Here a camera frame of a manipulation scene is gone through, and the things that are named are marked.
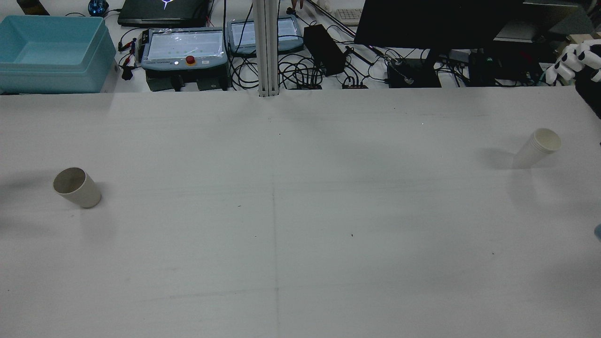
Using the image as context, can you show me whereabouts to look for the flat black device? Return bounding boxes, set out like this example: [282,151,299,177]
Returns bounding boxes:
[16,0,50,16]

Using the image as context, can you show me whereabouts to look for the white paper cups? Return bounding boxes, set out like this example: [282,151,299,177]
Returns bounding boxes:
[512,128,562,169]

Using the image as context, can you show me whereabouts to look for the white keyboard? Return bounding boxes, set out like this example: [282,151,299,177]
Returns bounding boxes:
[335,8,365,26]

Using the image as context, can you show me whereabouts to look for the beige paper cup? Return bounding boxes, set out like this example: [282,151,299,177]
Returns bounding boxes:
[53,167,102,209]

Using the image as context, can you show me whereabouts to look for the teach pendant with red button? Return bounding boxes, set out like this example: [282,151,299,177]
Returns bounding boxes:
[140,27,230,72]

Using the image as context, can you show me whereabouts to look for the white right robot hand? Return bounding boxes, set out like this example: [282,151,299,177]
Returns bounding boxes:
[545,40,601,120]

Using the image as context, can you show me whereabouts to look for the grey flat case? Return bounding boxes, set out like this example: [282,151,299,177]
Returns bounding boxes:
[493,0,593,44]

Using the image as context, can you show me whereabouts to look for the black computer monitor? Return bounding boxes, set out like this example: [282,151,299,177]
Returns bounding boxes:
[354,0,526,50]

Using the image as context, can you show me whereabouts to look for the black pendant holder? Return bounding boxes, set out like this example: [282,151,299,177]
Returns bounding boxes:
[146,69,231,92]

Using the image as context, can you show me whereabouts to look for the grey teach pendant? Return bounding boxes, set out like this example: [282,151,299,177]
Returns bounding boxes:
[227,15,305,56]

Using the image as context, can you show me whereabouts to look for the red and black clip leads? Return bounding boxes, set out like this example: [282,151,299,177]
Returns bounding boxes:
[117,37,142,81]

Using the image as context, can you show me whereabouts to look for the small black box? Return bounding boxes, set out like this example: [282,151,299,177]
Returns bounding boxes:
[387,58,442,89]

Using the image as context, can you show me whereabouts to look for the black electronics box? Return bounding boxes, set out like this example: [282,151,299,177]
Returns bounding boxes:
[469,46,546,88]

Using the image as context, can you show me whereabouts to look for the black power brick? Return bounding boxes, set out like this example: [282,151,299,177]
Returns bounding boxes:
[304,24,347,77]

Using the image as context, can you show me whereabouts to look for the light blue plastic bin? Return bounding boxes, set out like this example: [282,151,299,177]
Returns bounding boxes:
[0,15,117,94]

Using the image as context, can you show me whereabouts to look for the aluminium profile post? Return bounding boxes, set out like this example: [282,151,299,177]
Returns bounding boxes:
[252,0,283,98]

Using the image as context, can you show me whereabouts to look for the black cable tangle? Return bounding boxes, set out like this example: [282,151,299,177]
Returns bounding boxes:
[277,51,325,90]

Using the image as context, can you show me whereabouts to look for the black laptop with logo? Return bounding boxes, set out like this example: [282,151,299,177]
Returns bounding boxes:
[117,0,211,28]

